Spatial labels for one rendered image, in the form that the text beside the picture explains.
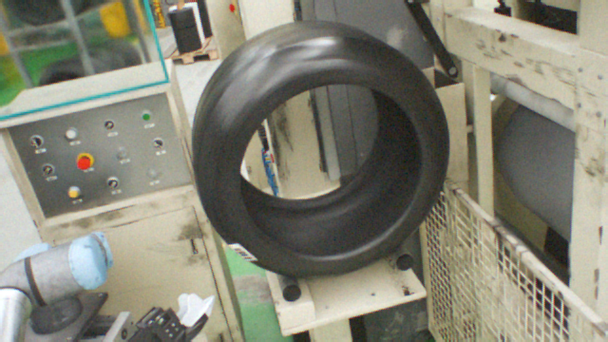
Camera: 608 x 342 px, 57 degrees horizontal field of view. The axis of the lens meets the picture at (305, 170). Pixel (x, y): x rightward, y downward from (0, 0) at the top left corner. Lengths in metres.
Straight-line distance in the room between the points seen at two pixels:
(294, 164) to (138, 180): 0.62
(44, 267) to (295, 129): 0.71
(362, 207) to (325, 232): 0.12
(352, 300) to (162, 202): 0.81
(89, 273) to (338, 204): 0.66
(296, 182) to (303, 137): 0.14
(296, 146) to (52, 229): 0.90
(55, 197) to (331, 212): 0.96
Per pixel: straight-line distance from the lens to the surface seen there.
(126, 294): 2.16
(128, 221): 2.01
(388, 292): 1.46
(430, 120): 1.23
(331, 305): 1.44
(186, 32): 7.87
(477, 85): 1.64
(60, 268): 1.34
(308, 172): 1.61
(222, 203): 1.19
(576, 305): 1.12
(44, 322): 1.84
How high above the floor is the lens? 1.71
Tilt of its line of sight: 25 degrees down
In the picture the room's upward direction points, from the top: 11 degrees counter-clockwise
